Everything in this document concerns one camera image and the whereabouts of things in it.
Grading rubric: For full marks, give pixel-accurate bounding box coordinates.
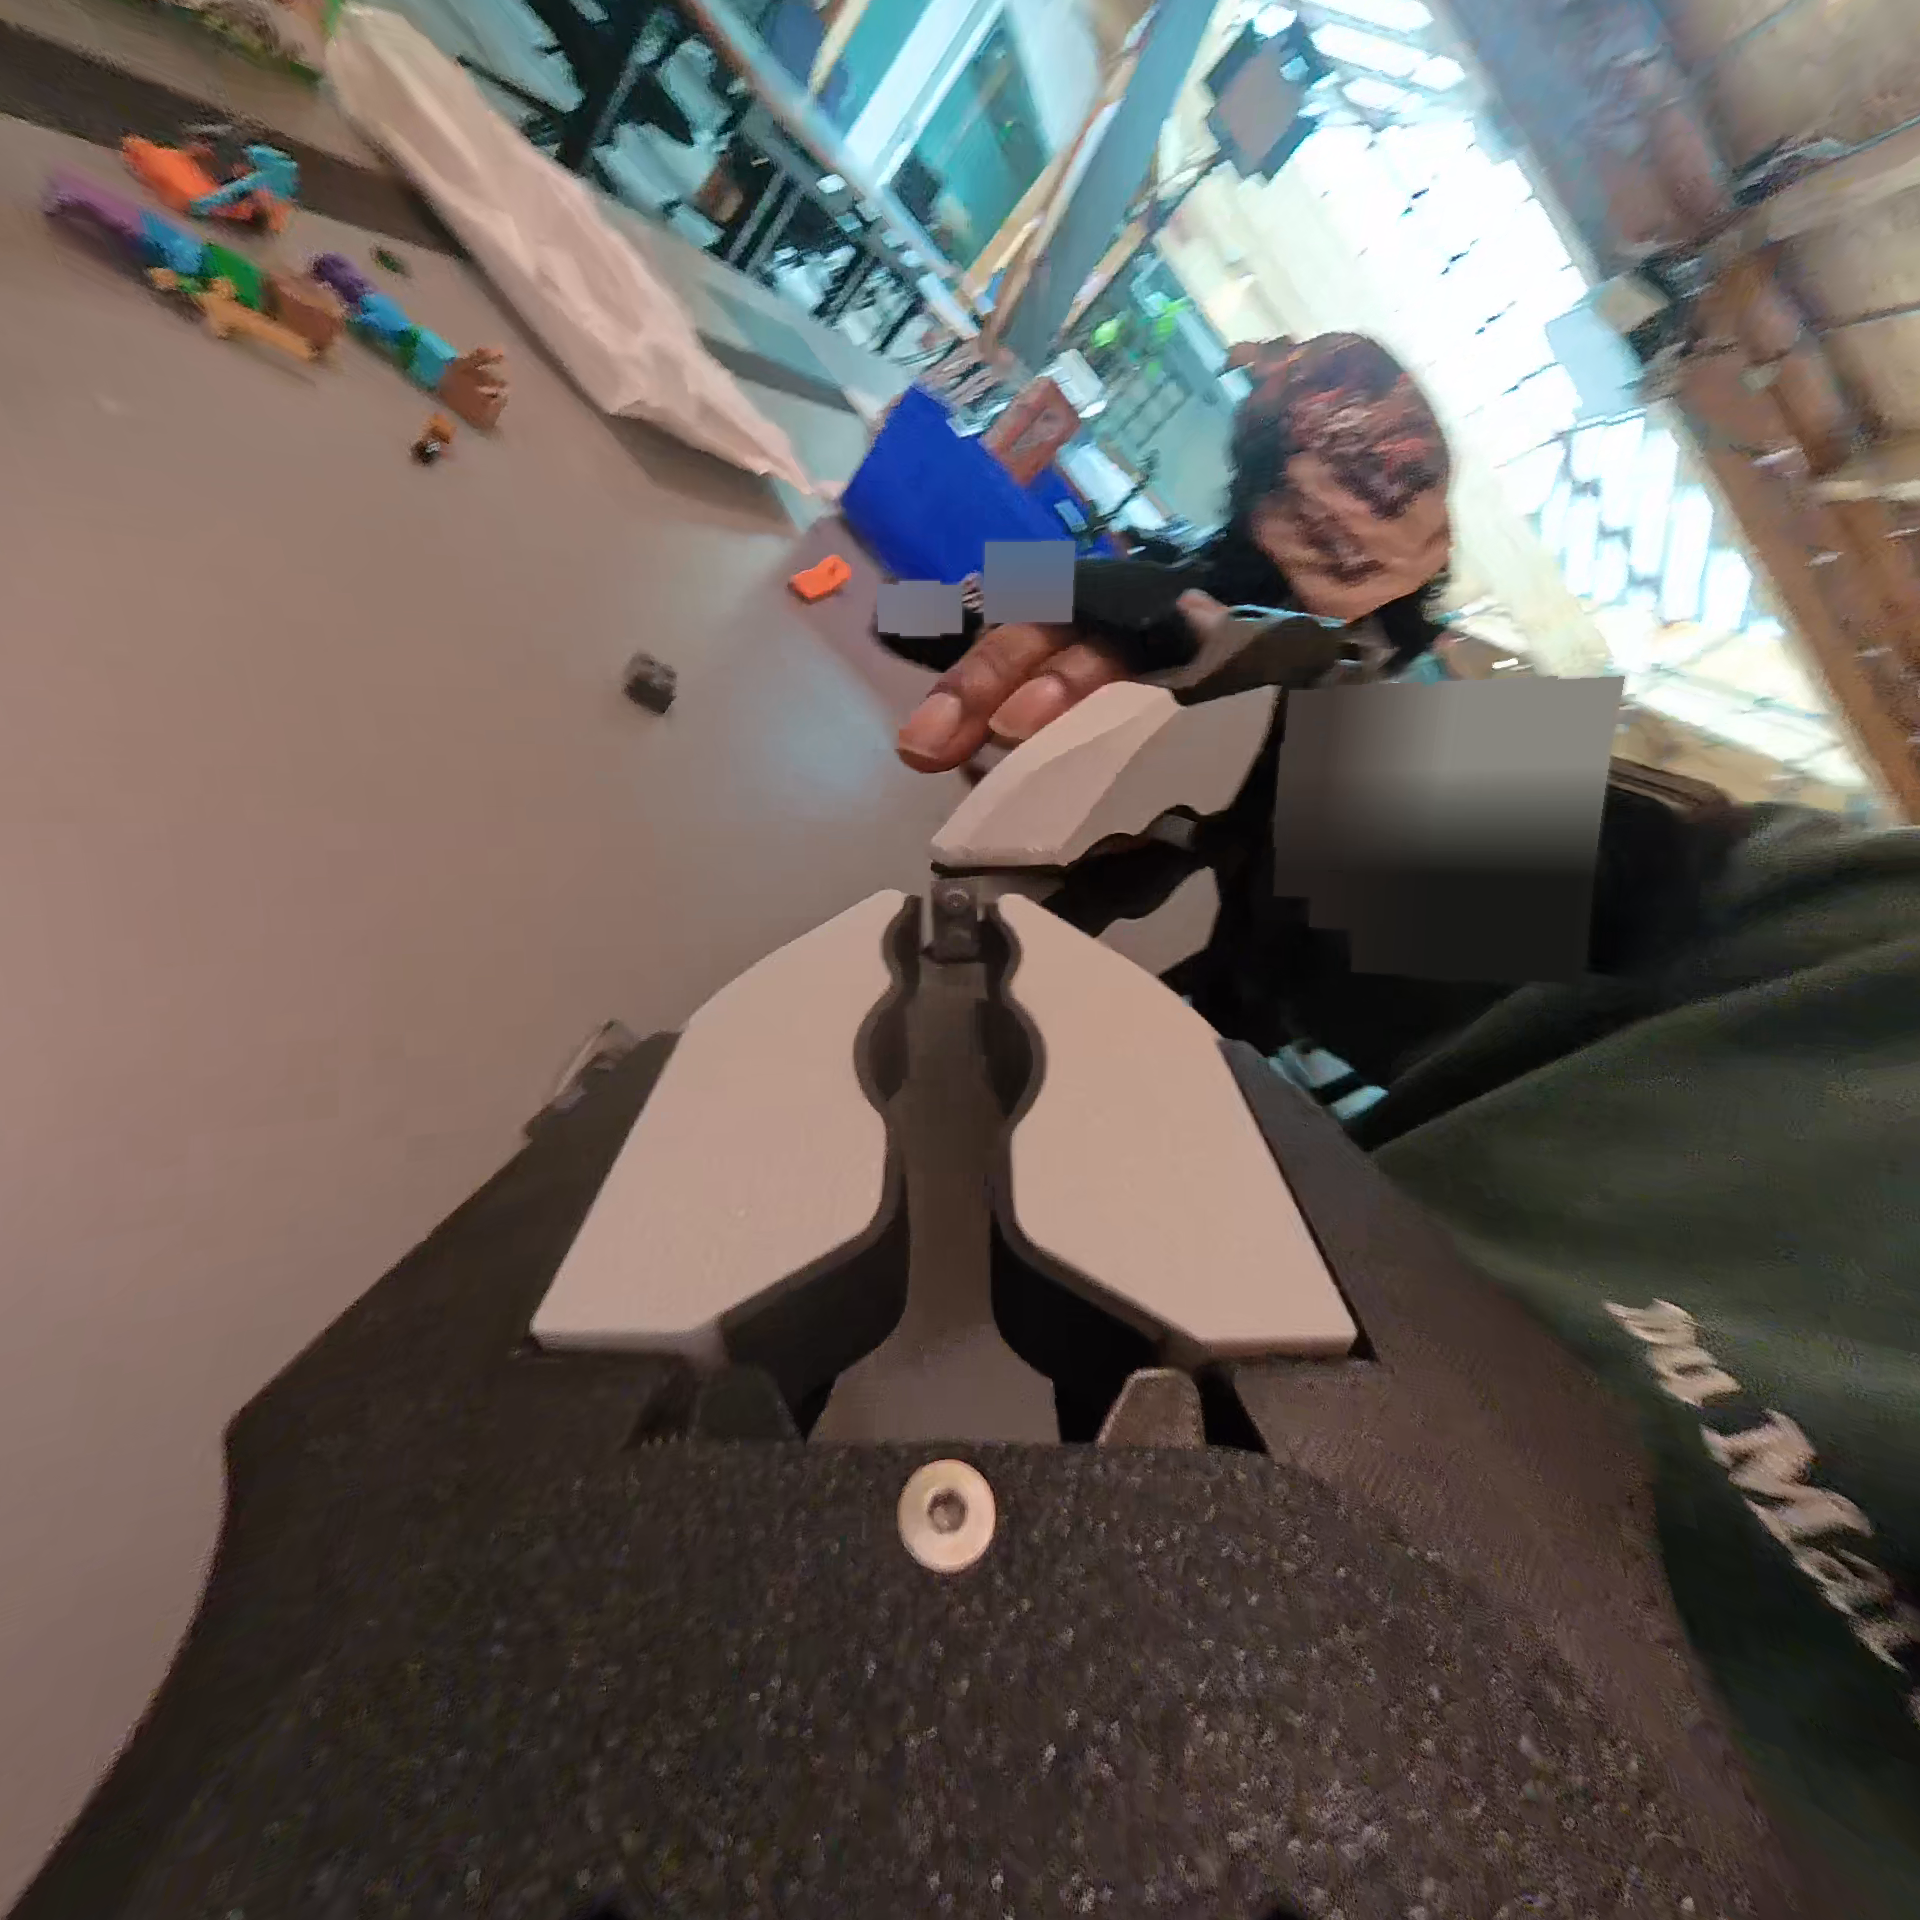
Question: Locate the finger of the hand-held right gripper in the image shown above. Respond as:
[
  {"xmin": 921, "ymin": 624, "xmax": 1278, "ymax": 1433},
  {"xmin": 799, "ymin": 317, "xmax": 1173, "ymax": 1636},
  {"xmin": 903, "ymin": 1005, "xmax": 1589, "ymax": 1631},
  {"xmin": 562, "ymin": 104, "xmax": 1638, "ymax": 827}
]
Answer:
[
  {"xmin": 926, "ymin": 683, "xmax": 1281, "ymax": 875},
  {"xmin": 1030, "ymin": 846, "xmax": 1226, "ymax": 980}
]

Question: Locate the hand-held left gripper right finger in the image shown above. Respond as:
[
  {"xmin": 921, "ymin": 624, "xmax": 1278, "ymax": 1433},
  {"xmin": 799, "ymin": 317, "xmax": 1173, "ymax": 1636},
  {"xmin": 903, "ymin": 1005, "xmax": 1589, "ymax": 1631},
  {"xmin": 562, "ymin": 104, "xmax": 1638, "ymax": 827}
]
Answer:
[{"xmin": 981, "ymin": 893, "xmax": 1361, "ymax": 1361}]

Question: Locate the colourful toy box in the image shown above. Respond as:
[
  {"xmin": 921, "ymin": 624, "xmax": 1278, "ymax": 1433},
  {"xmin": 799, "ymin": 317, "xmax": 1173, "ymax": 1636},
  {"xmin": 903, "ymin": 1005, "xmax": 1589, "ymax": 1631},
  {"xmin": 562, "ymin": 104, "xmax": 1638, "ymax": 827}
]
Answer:
[{"xmin": 141, "ymin": 0, "xmax": 353, "ymax": 78}]

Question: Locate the person's green sweatshirt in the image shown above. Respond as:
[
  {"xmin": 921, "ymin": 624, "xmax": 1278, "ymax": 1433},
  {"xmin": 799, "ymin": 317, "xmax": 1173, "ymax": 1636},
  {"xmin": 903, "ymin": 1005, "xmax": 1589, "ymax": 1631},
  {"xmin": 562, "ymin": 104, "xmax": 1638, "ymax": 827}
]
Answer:
[{"xmin": 1371, "ymin": 804, "xmax": 1920, "ymax": 1920}]

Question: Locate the brown box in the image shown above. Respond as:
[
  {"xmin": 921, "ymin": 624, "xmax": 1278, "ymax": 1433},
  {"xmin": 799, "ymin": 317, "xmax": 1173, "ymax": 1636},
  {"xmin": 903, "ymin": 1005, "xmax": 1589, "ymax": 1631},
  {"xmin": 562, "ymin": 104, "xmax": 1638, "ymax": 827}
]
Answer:
[{"xmin": 981, "ymin": 377, "xmax": 1084, "ymax": 486}]

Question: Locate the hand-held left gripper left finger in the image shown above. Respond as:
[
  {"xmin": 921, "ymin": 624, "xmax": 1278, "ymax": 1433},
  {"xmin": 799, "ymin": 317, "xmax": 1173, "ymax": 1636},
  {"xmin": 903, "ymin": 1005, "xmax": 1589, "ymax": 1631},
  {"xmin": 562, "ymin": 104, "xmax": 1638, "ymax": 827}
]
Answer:
[{"xmin": 528, "ymin": 889, "xmax": 921, "ymax": 1371}]

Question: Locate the purple brown toy brick figure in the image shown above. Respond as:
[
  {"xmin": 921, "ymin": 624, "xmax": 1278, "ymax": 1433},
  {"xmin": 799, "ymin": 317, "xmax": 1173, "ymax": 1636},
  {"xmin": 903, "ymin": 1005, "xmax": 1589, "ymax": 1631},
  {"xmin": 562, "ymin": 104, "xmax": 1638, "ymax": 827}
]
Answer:
[{"xmin": 308, "ymin": 252, "xmax": 513, "ymax": 434}]

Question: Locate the grey desk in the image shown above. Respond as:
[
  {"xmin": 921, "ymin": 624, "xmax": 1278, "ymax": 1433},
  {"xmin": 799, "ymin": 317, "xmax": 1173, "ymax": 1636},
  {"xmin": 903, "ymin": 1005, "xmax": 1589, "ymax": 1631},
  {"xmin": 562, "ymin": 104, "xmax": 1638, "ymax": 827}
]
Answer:
[{"xmin": 0, "ymin": 0, "xmax": 976, "ymax": 1909}]

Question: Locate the hanging dark monitor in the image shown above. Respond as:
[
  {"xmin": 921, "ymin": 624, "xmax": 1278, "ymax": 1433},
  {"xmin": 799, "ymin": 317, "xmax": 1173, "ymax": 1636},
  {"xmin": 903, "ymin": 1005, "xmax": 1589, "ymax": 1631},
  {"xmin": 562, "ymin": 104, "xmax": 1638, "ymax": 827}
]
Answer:
[{"xmin": 1208, "ymin": 22, "xmax": 1331, "ymax": 181}]

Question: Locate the blue plastic bin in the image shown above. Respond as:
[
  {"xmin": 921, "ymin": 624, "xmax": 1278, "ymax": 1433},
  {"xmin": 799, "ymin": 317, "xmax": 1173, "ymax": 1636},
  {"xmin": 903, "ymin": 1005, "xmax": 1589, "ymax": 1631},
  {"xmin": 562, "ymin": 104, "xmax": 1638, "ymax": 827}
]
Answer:
[{"xmin": 835, "ymin": 385, "xmax": 1122, "ymax": 593}]

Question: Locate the orange blue toy brick figure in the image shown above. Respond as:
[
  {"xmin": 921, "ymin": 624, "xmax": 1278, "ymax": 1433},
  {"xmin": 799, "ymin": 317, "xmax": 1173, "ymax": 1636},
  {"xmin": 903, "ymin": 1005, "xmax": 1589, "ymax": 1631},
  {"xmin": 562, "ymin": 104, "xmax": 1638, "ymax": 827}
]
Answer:
[{"xmin": 119, "ymin": 130, "xmax": 300, "ymax": 238}]

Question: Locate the white crumpled paper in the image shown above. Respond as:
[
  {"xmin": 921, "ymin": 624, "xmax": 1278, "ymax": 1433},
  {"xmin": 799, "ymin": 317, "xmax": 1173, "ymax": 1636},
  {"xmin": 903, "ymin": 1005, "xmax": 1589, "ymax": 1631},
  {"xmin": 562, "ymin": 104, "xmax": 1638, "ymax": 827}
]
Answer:
[{"xmin": 321, "ymin": 0, "xmax": 844, "ymax": 500}]

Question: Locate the purple green toy brick figure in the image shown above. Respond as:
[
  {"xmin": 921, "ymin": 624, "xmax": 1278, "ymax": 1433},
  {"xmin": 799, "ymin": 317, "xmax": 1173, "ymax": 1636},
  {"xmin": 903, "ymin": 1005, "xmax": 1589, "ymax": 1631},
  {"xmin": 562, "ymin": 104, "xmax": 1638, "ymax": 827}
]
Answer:
[{"xmin": 41, "ymin": 166, "xmax": 353, "ymax": 365}]

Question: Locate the person's head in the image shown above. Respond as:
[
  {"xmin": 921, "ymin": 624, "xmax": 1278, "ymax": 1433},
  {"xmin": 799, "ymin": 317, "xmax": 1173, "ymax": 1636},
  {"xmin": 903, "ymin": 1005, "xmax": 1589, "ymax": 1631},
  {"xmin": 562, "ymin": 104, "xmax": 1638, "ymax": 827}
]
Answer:
[{"xmin": 1221, "ymin": 330, "xmax": 1459, "ymax": 634}]

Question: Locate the person's right hand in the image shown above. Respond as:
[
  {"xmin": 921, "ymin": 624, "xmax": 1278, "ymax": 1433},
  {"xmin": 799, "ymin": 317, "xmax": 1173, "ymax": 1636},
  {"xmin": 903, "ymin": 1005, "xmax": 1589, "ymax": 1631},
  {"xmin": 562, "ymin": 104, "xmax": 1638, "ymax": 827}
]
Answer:
[{"xmin": 898, "ymin": 587, "xmax": 1226, "ymax": 777}]

